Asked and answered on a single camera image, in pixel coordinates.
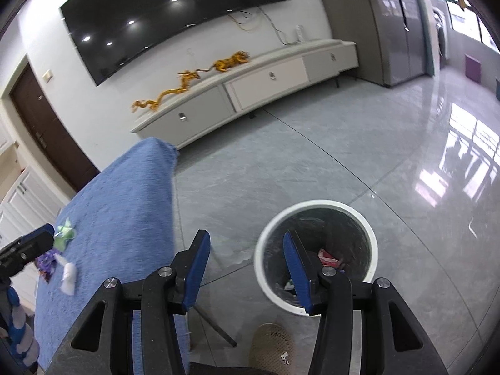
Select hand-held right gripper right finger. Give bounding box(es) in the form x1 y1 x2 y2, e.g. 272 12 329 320
283 230 450 375

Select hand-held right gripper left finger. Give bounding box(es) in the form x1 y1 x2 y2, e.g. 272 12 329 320
47 230 212 375

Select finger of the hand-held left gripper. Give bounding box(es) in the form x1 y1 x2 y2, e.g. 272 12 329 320
0 223 54 280

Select green white wrapper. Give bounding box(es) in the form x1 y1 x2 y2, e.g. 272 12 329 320
54 219 76 251

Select white rimmed trash can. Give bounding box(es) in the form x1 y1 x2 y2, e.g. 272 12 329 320
254 200 379 318

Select purple white wrapper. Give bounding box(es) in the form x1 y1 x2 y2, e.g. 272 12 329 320
35 252 59 282

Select red foil packet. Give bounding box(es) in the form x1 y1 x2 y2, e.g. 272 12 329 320
318 248 344 269

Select white tissue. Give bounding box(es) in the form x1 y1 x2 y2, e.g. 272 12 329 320
59 262 78 294

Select white lower cabinets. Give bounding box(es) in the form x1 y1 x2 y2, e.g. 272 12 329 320
0 164 67 309

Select white cabinets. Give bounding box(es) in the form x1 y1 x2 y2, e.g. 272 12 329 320
0 117 13 158
0 164 67 309

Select grey metal table leg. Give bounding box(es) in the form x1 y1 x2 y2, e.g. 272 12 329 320
191 304 238 348

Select beige slipper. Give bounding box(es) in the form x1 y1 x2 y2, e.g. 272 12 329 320
249 322 296 375

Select blue fuzzy blanket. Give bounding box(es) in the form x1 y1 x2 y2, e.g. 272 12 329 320
33 137 192 372

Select brown entrance door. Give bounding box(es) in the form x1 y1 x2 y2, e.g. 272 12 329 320
10 64 100 196

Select white upper cabinets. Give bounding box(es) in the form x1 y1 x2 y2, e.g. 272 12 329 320
0 117 13 158

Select golden dragon figurine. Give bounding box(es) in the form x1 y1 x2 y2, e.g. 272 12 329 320
132 69 201 112

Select white grey television stand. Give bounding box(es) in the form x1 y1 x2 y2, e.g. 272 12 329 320
130 38 359 150

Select golden tiger figurine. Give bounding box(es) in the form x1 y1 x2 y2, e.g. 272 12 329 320
213 51 251 73

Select grey refrigerator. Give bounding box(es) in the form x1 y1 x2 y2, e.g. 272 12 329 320
312 0 434 88

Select purple box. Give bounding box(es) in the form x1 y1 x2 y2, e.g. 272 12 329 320
465 55 484 83

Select window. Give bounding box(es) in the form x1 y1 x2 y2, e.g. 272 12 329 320
445 0 500 53

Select television cables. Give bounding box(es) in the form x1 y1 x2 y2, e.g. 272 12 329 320
228 6 298 45

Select black wall television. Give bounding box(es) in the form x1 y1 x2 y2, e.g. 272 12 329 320
59 0 290 87

